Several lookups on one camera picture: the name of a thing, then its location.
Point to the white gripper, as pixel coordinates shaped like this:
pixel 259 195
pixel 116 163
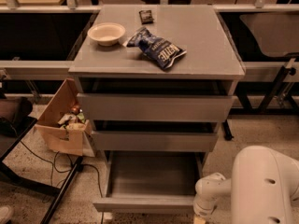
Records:
pixel 202 209

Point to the grey bottom drawer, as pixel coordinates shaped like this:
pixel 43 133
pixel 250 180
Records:
pixel 150 182

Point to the grey drawer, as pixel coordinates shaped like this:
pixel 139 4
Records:
pixel 150 182
pixel 168 108
pixel 152 141

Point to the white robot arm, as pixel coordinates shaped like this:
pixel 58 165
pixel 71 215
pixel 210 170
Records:
pixel 263 186

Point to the grey middle drawer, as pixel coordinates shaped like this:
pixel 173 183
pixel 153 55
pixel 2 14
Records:
pixel 152 141

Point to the grey drawer cabinet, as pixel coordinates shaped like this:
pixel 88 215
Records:
pixel 209 68

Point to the grey top drawer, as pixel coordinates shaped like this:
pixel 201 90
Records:
pixel 168 108

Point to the black table leg right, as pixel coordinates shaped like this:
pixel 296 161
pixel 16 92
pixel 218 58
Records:
pixel 227 131

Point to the cardboard box with trash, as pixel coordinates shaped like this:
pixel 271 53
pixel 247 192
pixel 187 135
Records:
pixel 63 126

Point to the blue chip bag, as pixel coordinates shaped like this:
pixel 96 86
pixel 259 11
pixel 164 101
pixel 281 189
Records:
pixel 156 48

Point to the white bowl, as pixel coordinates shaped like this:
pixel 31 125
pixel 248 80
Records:
pixel 107 33

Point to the small black snack packet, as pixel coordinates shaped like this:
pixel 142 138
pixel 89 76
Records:
pixel 146 16

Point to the black desk frame leg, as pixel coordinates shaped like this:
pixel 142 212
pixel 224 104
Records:
pixel 10 177

